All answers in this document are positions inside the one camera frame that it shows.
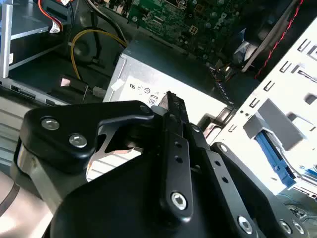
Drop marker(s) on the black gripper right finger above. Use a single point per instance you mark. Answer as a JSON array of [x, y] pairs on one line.
[[232, 198]]

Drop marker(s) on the hard disk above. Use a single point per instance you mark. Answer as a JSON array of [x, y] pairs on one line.
[[275, 158]]

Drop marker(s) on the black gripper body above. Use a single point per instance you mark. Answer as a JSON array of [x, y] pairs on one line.
[[111, 210]]

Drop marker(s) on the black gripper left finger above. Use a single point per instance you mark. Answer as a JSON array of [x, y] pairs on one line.
[[99, 111]]

